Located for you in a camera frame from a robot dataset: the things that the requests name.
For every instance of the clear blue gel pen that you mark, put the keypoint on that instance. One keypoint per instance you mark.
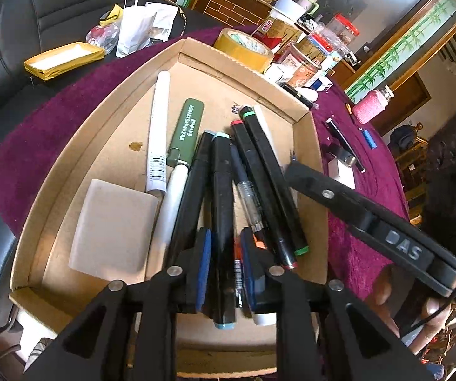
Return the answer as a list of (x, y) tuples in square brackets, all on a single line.
[(246, 194)]

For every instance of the orange label plastic jar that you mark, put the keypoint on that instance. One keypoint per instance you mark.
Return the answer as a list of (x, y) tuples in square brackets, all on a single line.
[(301, 67)]

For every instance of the white tube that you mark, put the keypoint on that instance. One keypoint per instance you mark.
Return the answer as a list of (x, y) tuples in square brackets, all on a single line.
[(309, 94)]

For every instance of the black tube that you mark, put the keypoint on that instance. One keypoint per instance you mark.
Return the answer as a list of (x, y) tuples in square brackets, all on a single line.
[(297, 93)]

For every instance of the clear plastic bag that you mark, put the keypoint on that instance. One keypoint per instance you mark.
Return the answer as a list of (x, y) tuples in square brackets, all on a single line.
[(101, 37)]

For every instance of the yellow plastic bag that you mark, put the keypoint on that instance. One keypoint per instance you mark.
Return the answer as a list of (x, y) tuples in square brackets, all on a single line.
[(113, 14)]

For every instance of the clear jar red lid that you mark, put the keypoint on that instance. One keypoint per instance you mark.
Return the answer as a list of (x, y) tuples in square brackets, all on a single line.
[(343, 27)]

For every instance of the flat yellow box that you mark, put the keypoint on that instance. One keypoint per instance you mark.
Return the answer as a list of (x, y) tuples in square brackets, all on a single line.
[(63, 59)]

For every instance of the pink wrapped jar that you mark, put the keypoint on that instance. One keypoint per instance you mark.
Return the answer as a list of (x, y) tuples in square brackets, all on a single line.
[(369, 105)]

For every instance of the black marker light-blue cap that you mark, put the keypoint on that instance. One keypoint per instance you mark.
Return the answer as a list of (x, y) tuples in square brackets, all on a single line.
[(223, 206)]

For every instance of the dark backpack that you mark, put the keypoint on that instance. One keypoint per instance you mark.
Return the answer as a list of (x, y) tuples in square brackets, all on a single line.
[(402, 135)]

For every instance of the long black marker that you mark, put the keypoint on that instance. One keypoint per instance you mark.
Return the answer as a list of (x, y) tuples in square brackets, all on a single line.
[(333, 127)]

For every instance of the small white barcode box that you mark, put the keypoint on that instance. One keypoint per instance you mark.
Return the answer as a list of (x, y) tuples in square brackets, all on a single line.
[(277, 73)]

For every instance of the blue lighter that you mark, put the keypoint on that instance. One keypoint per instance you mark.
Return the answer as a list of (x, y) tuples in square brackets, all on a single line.
[(368, 139)]

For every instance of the plain white marker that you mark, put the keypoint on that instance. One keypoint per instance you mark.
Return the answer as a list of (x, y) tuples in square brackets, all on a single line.
[(267, 135)]

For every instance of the small blue white box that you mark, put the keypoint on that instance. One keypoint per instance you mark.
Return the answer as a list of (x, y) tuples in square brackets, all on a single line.
[(323, 83)]

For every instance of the white glue bottle orange cap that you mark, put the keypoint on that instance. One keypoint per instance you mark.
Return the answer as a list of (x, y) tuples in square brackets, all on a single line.
[(263, 319)]

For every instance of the white marker with barcode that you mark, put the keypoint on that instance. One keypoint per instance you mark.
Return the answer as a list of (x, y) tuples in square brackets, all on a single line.
[(158, 127)]

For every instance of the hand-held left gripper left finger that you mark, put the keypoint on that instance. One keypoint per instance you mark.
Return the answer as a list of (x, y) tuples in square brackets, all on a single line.
[(205, 274)]

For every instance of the white power bank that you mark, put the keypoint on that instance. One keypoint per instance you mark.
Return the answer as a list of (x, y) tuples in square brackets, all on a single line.
[(113, 230)]

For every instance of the white lidded cup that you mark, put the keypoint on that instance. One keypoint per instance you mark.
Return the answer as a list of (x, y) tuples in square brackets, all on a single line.
[(287, 6)]

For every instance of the yellow tape roll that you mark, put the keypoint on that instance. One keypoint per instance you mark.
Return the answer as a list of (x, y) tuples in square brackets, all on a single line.
[(244, 49)]

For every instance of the cardboard tray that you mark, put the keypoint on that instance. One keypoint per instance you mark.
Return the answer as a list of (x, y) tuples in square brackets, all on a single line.
[(105, 135)]

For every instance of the small yellow screwdriver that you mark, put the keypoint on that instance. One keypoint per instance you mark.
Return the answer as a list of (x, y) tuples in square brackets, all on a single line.
[(348, 109)]

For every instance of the person's right hand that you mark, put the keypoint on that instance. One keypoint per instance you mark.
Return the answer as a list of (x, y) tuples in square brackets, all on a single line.
[(386, 297)]

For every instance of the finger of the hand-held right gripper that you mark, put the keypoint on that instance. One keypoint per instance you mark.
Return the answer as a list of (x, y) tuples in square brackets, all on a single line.
[(323, 190)]

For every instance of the black marker green cap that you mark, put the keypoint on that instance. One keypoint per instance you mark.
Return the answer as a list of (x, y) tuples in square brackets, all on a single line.
[(275, 182)]

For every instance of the black marker grey cap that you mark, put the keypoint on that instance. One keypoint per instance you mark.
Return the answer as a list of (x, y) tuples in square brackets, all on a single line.
[(188, 198)]

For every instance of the white power adapter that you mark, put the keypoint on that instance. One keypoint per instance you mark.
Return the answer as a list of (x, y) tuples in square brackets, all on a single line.
[(341, 174)]

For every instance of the white plastic bag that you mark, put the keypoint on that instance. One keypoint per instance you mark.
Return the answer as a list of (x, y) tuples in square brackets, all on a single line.
[(162, 22)]

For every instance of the black leather sofa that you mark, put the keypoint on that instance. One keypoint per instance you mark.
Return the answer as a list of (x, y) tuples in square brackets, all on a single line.
[(73, 4)]

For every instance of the cream tumbler with straw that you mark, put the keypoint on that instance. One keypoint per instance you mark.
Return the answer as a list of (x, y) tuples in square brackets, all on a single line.
[(309, 2)]

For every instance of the thin white pen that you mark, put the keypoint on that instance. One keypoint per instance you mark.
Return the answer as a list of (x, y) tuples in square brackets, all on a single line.
[(172, 206)]

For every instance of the black marker red cap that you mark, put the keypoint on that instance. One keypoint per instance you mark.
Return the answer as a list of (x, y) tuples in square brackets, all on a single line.
[(255, 182)]

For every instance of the white paper bag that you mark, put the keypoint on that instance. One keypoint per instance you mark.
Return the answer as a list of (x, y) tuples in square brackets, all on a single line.
[(132, 27)]

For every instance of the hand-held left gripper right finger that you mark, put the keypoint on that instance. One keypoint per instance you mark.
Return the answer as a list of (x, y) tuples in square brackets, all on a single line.
[(250, 274)]

